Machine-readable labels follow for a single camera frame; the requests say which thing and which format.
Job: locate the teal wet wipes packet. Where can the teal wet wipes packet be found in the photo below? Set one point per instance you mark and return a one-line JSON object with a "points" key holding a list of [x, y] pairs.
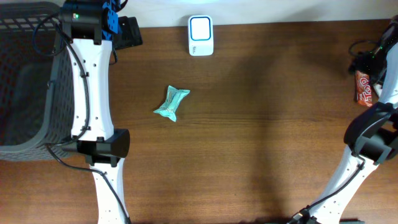
{"points": [[173, 99]]}

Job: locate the white bamboo print tube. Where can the white bamboo print tube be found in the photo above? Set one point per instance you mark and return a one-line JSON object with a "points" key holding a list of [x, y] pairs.
{"points": [[378, 89]]}

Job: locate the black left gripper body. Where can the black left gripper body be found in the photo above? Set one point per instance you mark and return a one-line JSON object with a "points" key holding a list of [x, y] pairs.
{"points": [[128, 35]]}

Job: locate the white barcode scanner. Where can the white barcode scanner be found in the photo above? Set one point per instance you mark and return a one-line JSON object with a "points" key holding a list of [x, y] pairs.
{"points": [[200, 35]]}

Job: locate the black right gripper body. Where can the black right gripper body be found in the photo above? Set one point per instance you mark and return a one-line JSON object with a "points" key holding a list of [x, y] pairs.
{"points": [[363, 62]]}

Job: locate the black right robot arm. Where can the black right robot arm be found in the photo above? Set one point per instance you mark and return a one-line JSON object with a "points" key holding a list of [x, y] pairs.
{"points": [[370, 139]]}

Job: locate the dark grey plastic basket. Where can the dark grey plastic basket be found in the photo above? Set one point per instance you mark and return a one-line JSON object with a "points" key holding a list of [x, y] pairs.
{"points": [[36, 91]]}

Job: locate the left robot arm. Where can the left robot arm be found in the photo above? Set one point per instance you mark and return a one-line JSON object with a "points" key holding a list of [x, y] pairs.
{"points": [[93, 32]]}

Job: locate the red orange chocolate bar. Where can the red orange chocolate bar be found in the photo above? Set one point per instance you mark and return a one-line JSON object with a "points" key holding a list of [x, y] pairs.
{"points": [[363, 89]]}

